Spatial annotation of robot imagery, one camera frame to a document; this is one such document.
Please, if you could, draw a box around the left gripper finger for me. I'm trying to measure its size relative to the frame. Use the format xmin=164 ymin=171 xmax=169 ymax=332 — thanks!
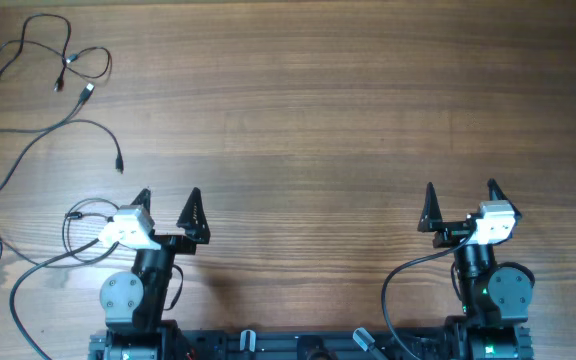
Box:
xmin=176 ymin=187 xmax=211 ymax=244
xmin=131 ymin=188 xmax=151 ymax=213

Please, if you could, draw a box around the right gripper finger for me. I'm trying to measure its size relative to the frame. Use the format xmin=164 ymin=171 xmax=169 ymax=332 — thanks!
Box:
xmin=487 ymin=178 xmax=522 ymax=220
xmin=417 ymin=182 xmax=444 ymax=233

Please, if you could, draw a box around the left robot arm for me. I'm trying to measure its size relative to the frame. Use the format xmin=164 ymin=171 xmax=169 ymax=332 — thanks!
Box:
xmin=88 ymin=187 xmax=211 ymax=360

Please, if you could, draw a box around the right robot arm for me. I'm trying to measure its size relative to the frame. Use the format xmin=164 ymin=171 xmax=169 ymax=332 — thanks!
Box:
xmin=418 ymin=179 xmax=536 ymax=360

